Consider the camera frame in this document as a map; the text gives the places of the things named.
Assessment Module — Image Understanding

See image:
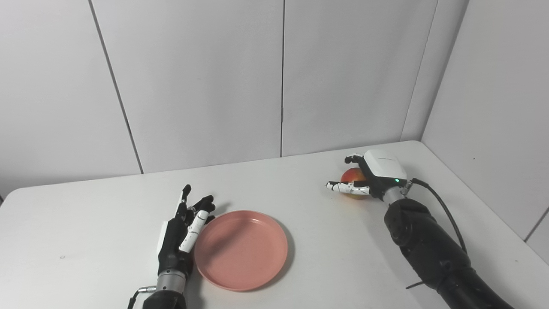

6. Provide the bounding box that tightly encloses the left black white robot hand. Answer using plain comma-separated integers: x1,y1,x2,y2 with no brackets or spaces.
157,185,216,278

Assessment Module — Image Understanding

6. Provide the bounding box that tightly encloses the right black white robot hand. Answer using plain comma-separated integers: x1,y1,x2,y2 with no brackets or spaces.
326,149,408,202

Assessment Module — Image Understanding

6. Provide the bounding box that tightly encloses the red yellow apple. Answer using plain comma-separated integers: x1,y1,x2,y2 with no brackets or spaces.
341,168,370,200

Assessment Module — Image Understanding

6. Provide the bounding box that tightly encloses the pink round plate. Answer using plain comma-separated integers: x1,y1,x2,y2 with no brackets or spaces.
194,210,289,292

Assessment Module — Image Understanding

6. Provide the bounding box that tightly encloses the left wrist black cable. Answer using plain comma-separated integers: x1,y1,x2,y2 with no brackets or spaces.
127,286,157,309

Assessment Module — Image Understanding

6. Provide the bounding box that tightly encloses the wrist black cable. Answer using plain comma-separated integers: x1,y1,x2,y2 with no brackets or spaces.
127,286,157,309
405,178,468,290

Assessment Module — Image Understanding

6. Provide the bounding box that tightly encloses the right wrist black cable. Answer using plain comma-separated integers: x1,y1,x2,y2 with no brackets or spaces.
405,178,468,290

